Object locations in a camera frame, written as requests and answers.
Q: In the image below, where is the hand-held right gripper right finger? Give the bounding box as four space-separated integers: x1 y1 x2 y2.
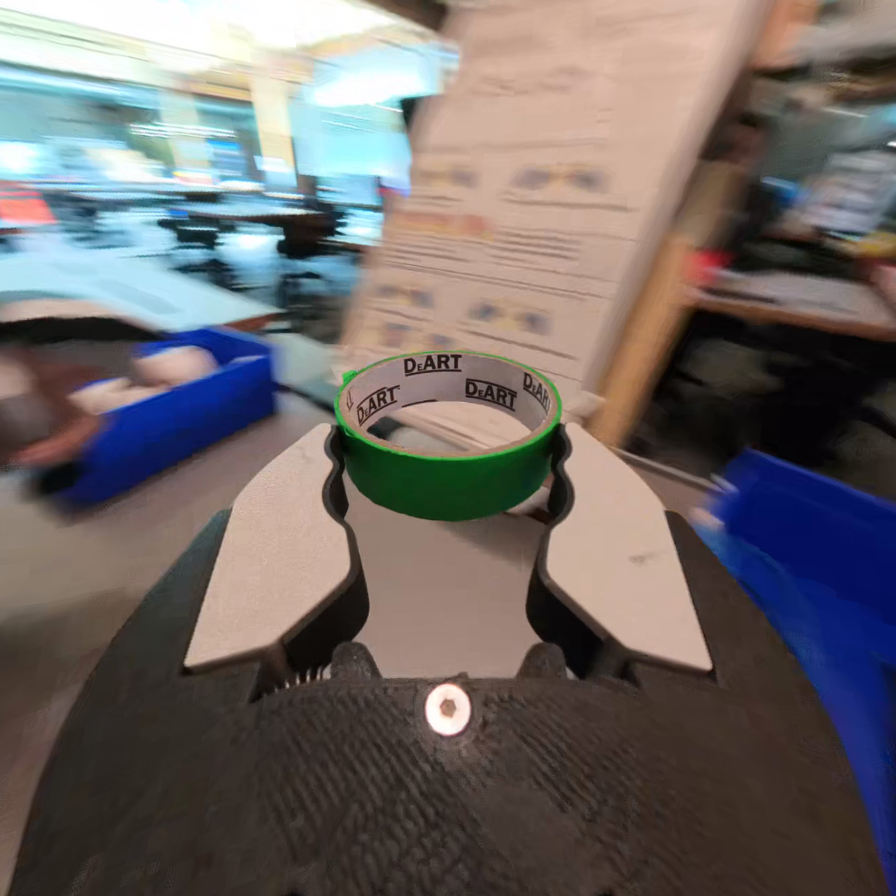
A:
526 421 715 679

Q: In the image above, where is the green tape roll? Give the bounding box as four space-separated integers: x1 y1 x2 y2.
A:
334 349 564 522

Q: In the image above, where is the white table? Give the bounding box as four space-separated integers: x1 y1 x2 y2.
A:
0 255 284 340

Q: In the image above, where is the white printed poster board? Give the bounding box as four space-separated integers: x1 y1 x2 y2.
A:
339 0 760 424

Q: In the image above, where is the blue plastic bin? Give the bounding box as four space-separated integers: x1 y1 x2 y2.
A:
689 448 896 869
38 328 279 511

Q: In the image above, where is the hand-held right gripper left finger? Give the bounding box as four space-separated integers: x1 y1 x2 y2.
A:
183 422 371 673

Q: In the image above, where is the wooden shelf desk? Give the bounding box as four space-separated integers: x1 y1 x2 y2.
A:
595 28 896 449

